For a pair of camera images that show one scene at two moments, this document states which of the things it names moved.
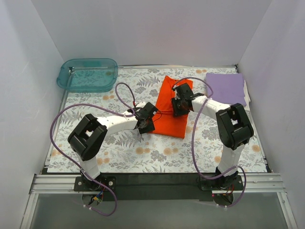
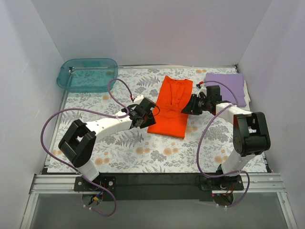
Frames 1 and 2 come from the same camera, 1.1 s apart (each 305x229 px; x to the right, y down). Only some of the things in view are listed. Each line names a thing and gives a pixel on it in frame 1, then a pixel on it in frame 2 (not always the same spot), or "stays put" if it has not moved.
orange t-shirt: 165,122 stays put
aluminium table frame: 256,183 stays put
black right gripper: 178,110 -> 189,108
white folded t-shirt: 247,96 stays put
